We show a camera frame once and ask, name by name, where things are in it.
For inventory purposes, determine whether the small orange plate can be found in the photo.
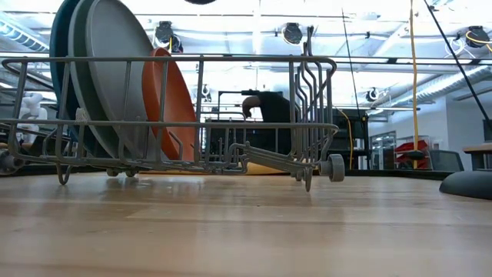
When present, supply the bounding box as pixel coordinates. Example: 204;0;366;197
141;47;198;162

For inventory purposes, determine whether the grey wire dish rack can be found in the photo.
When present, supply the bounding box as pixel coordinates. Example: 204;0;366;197
0;25;346;193

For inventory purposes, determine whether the large grey plate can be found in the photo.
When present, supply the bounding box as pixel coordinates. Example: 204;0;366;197
85;0;171;162

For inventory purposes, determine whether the large light blue plate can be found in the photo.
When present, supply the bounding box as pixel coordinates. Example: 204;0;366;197
68;0;130;159

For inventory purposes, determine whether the small black plate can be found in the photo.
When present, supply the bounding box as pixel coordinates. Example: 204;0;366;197
438;170;492;202

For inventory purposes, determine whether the person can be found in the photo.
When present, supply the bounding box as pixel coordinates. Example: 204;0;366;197
241;90;299;155

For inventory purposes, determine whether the black equipment cart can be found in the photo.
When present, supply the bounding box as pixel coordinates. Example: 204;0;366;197
326;107;371;170

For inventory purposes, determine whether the red bin shelf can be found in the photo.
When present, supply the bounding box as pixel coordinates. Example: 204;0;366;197
394;138;431;170

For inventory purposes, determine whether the dark mesh office chair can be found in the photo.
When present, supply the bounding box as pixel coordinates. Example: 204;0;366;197
428;149;465;172

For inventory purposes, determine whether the white robot figure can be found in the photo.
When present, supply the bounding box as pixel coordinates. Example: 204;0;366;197
17;92;49;132

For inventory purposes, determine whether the black slanted pole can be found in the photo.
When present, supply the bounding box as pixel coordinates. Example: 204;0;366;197
422;0;492;126

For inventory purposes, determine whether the wooden top workbench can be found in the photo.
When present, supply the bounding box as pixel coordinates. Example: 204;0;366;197
462;142;492;172

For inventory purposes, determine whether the yellow curved cable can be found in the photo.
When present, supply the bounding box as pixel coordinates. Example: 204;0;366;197
337;108;354;170

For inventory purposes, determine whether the thin black hanging cable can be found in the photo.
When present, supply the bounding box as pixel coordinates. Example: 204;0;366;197
341;7;364;124

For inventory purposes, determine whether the black strap weight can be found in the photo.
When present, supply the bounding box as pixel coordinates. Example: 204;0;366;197
404;149;427;162

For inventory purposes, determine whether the yellow hanging strap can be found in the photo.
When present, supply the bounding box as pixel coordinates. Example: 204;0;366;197
407;0;421;170

